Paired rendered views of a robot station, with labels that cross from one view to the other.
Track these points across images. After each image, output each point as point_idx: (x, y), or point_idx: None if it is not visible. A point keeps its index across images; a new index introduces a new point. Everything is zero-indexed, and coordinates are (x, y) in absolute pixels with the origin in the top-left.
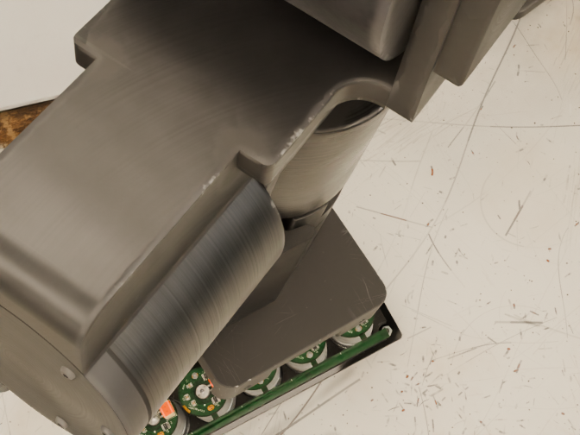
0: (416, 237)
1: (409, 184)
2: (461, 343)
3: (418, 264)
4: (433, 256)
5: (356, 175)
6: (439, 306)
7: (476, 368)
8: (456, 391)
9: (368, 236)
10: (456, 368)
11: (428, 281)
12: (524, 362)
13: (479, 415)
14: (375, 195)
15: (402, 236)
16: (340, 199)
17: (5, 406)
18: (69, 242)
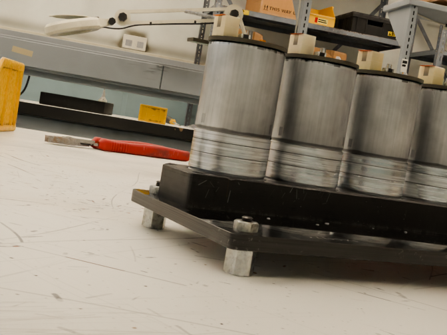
0: (52, 245)
1: (29, 273)
2: (28, 203)
3: (65, 235)
4: (27, 232)
5: (177, 306)
6: (46, 217)
7: (16, 195)
8: (58, 197)
9: (163, 265)
10: (48, 201)
11: (54, 227)
12: None
13: (35, 189)
14: (132, 284)
15: (84, 252)
16: (227, 296)
17: None
18: None
